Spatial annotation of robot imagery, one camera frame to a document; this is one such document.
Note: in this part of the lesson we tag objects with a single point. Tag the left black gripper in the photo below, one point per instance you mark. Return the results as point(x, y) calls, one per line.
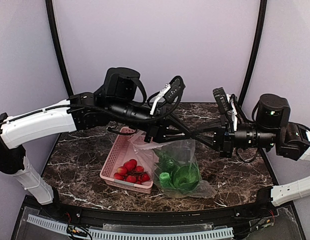
point(157, 125)

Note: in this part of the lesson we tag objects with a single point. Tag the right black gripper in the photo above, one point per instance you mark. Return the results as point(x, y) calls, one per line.
point(222, 136)

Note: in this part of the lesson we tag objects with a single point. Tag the clear zip top bag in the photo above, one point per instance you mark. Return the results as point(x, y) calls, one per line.
point(164, 156)

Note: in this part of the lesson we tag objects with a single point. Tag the toy bok choy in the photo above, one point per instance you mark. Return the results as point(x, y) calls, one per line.
point(183, 178)

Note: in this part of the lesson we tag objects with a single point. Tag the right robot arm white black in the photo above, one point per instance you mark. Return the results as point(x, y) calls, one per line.
point(269, 128)

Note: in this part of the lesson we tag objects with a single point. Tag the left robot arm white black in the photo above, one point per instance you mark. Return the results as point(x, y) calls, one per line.
point(112, 102)

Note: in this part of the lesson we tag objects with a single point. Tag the pink plastic basket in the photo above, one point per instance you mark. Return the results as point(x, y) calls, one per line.
point(124, 149)

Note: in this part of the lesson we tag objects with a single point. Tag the red toy strawberry bunch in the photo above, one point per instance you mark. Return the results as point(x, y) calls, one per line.
point(131, 172)

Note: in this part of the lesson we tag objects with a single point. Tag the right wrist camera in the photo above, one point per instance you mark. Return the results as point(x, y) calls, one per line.
point(225, 104)

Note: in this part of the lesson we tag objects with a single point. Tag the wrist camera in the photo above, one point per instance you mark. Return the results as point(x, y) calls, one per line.
point(225, 104)
point(172, 90)

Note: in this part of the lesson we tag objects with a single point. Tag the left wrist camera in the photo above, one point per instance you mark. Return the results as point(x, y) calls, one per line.
point(172, 90)

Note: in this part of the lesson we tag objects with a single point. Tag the black front frame rail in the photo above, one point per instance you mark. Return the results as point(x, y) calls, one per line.
point(243, 218)

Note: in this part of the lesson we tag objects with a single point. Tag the black frame post right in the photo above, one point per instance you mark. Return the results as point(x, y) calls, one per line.
point(254, 51)

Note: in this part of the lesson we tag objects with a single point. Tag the black frame post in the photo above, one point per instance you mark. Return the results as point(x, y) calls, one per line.
point(254, 51)
point(57, 46)

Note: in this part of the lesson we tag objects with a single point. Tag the black frame post left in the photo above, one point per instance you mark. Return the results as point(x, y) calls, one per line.
point(57, 46)

